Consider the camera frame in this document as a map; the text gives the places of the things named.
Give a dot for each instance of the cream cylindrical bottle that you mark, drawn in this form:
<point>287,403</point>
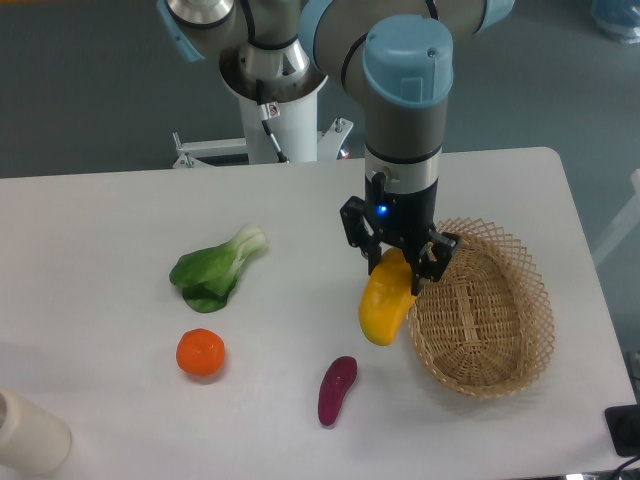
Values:
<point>34,441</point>

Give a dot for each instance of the orange tangerine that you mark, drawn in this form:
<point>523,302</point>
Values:
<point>200,352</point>

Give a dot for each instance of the white furniture frame at right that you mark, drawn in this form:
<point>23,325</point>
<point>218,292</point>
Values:
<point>619,227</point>

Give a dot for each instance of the green bok choy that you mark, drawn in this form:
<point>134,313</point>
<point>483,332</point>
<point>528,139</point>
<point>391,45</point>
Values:
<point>207,277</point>

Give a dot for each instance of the woven wicker basket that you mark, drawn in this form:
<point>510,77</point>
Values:
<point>486,329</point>

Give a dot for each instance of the yellow mango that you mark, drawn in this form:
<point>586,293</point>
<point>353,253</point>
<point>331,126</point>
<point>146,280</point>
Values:
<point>387,298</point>

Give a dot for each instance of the black device at table edge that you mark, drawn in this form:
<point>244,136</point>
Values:
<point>623,425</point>

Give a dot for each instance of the blue object in background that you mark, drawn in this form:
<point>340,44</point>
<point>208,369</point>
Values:
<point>618,19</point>

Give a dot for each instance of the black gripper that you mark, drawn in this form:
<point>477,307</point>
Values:
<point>387,217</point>

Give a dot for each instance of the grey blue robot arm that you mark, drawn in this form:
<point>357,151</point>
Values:
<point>394,58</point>

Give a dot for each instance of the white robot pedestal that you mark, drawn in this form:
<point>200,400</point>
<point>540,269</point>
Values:
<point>277,93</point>

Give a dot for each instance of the purple sweet potato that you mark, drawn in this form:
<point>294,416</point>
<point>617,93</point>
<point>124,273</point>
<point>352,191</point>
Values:
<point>336,383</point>

